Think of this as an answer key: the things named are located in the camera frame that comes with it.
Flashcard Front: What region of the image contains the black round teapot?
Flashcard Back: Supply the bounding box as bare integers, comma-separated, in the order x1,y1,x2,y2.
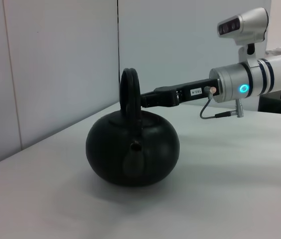
85,67,180,188

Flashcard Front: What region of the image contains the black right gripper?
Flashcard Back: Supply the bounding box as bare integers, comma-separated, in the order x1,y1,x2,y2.
140,78,221,109

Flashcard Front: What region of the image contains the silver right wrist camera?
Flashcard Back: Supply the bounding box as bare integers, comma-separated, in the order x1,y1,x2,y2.
217,7,270,67

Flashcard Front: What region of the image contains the grey cable with metal plug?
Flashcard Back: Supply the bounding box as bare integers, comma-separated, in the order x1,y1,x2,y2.
199,85,245,120

